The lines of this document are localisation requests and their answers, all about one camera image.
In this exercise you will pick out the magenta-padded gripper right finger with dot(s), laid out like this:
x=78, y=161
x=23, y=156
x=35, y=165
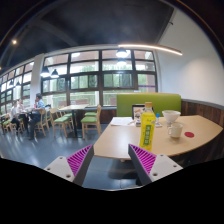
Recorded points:
x=165, y=165

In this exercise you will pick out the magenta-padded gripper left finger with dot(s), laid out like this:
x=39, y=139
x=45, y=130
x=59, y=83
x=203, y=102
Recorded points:
x=57, y=166

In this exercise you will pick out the yellow drink bottle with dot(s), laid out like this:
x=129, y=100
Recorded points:
x=147, y=130

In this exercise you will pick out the white ceramic mug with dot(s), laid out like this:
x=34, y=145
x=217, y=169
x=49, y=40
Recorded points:
x=176, y=130

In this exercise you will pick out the flat round red coaster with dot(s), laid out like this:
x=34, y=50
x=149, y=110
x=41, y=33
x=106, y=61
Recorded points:
x=189, y=134

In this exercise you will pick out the small blue-capped bottle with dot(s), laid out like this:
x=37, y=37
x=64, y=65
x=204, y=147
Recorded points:
x=157, y=117

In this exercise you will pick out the white bowl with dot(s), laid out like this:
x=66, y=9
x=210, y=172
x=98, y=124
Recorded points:
x=171, y=115

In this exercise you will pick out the smartphone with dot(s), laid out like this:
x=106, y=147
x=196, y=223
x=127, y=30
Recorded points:
x=138, y=123

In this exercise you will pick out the person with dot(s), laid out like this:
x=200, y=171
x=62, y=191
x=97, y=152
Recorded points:
x=36, y=113
x=14, y=115

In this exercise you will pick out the group of green-seated wooden chairs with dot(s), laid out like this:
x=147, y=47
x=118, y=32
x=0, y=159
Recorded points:
x=90, y=119

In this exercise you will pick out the laptop with stickers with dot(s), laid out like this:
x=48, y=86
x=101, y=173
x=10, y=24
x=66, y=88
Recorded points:
x=137, y=111

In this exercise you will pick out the wooden dining table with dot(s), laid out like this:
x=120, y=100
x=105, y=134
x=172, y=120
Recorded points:
x=73, y=107

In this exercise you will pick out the white paper sheet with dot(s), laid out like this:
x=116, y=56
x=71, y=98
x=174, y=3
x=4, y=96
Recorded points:
x=121, y=121

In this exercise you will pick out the green booth backrest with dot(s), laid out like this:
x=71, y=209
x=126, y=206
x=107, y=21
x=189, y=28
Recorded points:
x=130, y=104

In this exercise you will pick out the long linear ceiling light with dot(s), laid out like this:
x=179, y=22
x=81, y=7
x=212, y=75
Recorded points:
x=150, y=47

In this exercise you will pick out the group of pendant ceiling lamps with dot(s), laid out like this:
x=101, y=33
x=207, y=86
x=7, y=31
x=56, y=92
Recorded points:
x=121, y=52

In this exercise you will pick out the dark-framed window wall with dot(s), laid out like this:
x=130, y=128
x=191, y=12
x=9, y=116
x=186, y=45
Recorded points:
x=85, y=81

